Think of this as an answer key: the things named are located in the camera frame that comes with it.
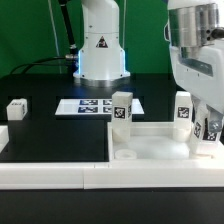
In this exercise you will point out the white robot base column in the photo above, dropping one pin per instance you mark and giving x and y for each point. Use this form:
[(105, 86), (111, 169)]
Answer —
[(101, 59)]

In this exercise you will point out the white base tag plate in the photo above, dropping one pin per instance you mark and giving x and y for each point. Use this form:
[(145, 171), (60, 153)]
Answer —
[(92, 107)]

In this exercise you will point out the white U-shaped obstacle fence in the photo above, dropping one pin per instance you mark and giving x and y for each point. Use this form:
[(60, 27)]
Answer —
[(113, 174)]

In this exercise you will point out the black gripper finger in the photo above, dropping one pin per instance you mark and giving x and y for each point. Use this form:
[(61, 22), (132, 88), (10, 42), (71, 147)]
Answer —
[(215, 120)]

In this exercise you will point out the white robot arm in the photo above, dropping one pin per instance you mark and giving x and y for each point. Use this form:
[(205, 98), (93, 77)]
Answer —
[(195, 31)]

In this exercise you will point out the white square tabletop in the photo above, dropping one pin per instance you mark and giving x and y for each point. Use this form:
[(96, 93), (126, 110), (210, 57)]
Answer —
[(153, 141)]

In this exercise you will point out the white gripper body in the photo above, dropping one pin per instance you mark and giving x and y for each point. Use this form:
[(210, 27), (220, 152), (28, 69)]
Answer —
[(202, 77)]

